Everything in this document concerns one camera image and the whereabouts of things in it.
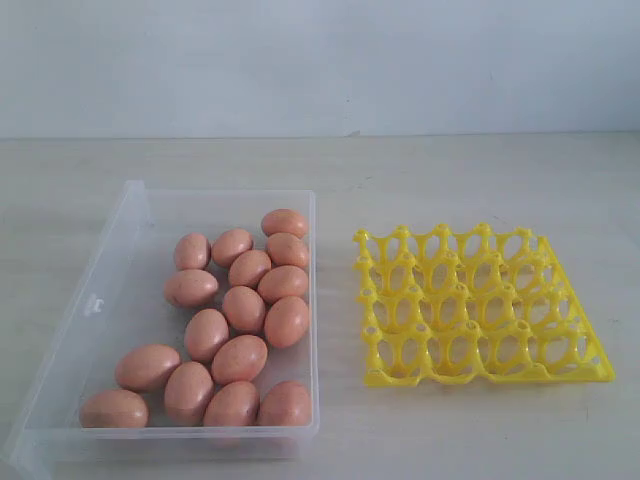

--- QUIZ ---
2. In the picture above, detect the yellow plastic egg tray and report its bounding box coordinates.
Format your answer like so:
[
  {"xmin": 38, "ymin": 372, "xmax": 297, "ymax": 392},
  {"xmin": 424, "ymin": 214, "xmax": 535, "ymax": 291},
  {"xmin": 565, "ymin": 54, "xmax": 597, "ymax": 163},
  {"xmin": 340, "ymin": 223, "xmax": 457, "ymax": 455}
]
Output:
[{"xmin": 354, "ymin": 223, "xmax": 615, "ymax": 387}]

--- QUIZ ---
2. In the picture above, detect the brown egg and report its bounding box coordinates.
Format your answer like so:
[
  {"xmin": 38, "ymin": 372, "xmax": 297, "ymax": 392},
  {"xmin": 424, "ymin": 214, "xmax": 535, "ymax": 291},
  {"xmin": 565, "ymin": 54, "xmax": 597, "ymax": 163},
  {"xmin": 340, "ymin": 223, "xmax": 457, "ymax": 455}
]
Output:
[
  {"xmin": 203, "ymin": 381, "xmax": 260, "ymax": 427},
  {"xmin": 184, "ymin": 309, "xmax": 230, "ymax": 363},
  {"xmin": 261, "ymin": 208, "xmax": 309, "ymax": 239},
  {"xmin": 79, "ymin": 389, "xmax": 149, "ymax": 428},
  {"xmin": 211, "ymin": 335, "xmax": 268, "ymax": 385},
  {"xmin": 114, "ymin": 344, "xmax": 181, "ymax": 393},
  {"xmin": 257, "ymin": 265, "xmax": 309, "ymax": 304},
  {"xmin": 257, "ymin": 381, "xmax": 312, "ymax": 426},
  {"xmin": 164, "ymin": 269, "xmax": 219, "ymax": 307},
  {"xmin": 264, "ymin": 296, "xmax": 310, "ymax": 348},
  {"xmin": 164, "ymin": 361, "xmax": 215, "ymax": 427},
  {"xmin": 173, "ymin": 232, "xmax": 211, "ymax": 271},
  {"xmin": 266, "ymin": 232, "xmax": 310, "ymax": 269},
  {"xmin": 228, "ymin": 249, "xmax": 272, "ymax": 288},
  {"xmin": 222, "ymin": 286, "xmax": 266, "ymax": 334},
  {"xmin": 211, "ymin": 228, "xmax": 253, "ymax": 268}
]

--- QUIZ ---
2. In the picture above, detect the clear plastic storage box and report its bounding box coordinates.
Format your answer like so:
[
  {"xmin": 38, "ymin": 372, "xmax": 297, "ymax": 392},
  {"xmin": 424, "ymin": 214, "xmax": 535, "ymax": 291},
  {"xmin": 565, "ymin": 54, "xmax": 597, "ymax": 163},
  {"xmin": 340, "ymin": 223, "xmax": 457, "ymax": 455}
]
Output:
[{"xmin": 5, "ymin": 181, "xmax": 319, "ymax": 479}]

